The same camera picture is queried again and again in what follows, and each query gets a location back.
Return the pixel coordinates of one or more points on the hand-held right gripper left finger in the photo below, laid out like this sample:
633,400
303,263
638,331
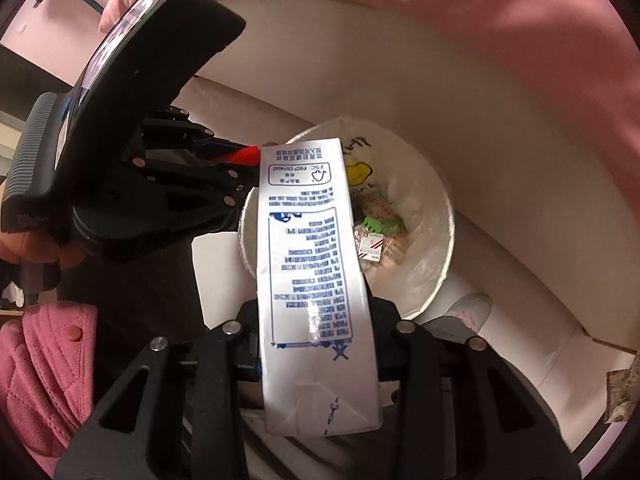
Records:
247,360

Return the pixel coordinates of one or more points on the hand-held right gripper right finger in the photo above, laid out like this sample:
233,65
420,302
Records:
387,350

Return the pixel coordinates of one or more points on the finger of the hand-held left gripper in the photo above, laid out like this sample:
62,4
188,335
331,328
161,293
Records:
180,130
190,185

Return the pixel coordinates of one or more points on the white blue-print milk carton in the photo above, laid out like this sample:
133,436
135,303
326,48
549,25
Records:
310,285

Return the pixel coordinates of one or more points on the white trash bin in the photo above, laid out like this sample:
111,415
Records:
425,240

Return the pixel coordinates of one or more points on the person's left hand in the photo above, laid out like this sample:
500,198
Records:
30,250

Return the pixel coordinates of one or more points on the grey slipper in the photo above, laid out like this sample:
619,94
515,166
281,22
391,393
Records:
465,310

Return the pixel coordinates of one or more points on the brown crumpled wrapper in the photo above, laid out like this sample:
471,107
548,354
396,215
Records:
392,252

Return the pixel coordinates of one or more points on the red striped packet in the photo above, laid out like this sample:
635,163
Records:
370,246

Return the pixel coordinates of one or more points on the green wrapper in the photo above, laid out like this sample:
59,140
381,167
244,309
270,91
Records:
380,225

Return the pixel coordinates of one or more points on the person's pink quilted jacket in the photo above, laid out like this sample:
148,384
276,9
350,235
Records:
40,385

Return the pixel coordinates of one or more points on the crumpled patterned paper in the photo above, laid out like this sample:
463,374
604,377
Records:
620,395

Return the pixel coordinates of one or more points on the pink floral bed sheet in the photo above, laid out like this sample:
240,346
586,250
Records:
450,20

